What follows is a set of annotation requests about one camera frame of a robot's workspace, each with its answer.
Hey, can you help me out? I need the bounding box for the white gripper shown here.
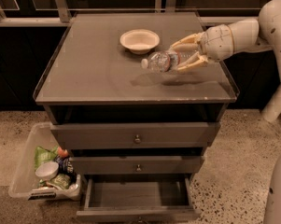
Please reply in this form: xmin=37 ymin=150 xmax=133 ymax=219
xmin=170 ymin=25 xmax=233 ymax=73

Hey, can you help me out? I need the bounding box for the clear plastic water bottle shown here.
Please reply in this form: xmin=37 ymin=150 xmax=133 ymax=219
xmin=141 ymin=43 xmax=201 ymax=73

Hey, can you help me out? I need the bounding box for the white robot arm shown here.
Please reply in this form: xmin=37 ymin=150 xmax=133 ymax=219
xmin=170 ymin=0 xmax=281 ymax=224

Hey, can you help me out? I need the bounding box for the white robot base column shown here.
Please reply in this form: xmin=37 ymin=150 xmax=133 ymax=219
xmin=261 ymin=86 xmax=281 ymax=122

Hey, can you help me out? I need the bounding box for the white bowl on counter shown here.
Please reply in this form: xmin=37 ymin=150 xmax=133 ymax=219
xmin=119 ymin=29 xmax=160 ymax=55

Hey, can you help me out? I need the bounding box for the grey top drawer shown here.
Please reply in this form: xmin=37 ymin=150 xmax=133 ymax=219
xmin=50 ymin=122 xmax=220 ymax=149

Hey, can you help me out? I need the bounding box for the grey drawer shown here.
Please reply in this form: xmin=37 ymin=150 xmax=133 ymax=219
xmin=50 ymin=122 xmax=220 ymax=149
xmin=77 ymin=175 xmax=200 ymax=223
xmin=70 ymin=156 xmax=204 ymax=175

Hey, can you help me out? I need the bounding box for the grey drawer cabinet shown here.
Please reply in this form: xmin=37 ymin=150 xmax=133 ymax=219
xmin=33 ymin=12 xmax=241 ymax=185

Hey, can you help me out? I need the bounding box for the grey bottom drawer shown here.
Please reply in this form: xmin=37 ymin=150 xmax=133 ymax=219
xmin=77 ymin=175 xmax=200 ymax=223

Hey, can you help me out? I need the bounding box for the grey middle drawer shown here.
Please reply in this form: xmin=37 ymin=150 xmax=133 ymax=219
xmin=70 ymin=156 xmax=204 ymax=175

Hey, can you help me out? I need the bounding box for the orange item in bin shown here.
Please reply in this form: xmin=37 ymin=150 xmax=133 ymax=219
xmin=57 ymin=147 xmax=69 ymax=158

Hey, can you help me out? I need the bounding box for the dark blue snack bag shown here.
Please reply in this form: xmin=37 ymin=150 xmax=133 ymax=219
xmin=54 ymin=156 xmax=77 ymax=181

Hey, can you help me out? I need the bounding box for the green packet lower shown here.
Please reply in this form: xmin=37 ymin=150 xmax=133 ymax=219
xmin=48 ymin=174 xmax=71 ymax=190

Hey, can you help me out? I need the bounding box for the green snack bag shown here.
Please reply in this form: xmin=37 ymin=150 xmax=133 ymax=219
xmin=35 ymin=146 xmax=58 ymax=169

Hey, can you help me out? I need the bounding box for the small white bowl in bin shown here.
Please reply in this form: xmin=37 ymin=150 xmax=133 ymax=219
xmin=35 ymin=161 xmax=59 ymax=180

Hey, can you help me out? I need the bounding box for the clear plastic storage bin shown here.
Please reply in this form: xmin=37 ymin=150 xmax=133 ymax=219
xmin=8 ymin=122 xmax=81 ymax=201

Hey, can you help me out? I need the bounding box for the metal window rail frame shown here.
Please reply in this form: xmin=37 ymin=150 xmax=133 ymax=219
xmin=0 ymin=0 xmax=271 ymax=26

